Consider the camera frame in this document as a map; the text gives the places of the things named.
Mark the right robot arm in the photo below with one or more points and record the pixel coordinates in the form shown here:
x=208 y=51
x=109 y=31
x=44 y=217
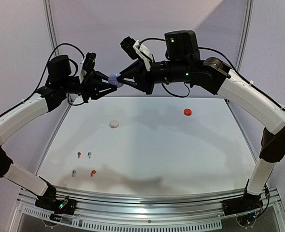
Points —
x=183 y=64

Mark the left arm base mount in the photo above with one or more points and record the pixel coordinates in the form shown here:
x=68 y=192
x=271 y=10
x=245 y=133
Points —
x=64 y=205

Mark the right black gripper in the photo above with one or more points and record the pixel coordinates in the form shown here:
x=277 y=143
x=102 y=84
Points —
x=148 y=80

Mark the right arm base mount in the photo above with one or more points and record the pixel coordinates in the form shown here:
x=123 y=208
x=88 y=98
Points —
x=241 y=204

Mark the aluminium front rail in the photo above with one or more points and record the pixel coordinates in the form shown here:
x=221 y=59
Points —
x=100 y=212

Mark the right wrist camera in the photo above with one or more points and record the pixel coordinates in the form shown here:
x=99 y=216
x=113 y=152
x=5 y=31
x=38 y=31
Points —
x=135 y=50

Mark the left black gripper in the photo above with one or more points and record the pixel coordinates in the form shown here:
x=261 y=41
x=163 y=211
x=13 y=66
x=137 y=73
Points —
x=90 y=86

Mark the right aluminium corner post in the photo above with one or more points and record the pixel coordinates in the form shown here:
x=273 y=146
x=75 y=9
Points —
x=240 y=17

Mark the purple charging case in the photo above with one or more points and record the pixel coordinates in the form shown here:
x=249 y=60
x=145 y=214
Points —
x=112 y=79

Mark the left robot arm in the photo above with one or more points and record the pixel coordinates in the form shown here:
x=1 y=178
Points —
x=59 y=84

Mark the aluminium corner post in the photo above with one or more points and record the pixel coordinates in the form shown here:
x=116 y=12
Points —
x=47 y=4
x=240 y=17

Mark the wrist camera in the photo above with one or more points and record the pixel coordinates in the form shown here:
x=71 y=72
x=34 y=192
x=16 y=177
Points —
x=135 y=50
x=88 y=64

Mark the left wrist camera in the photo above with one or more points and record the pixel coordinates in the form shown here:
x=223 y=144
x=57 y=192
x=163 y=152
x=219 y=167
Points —
x=88 y=64

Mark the left aluminium corner post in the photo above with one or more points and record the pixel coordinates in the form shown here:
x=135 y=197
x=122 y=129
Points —
x=47 y=4

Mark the red charging case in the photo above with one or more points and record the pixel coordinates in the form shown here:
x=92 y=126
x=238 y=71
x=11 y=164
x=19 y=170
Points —
x=187 y=112

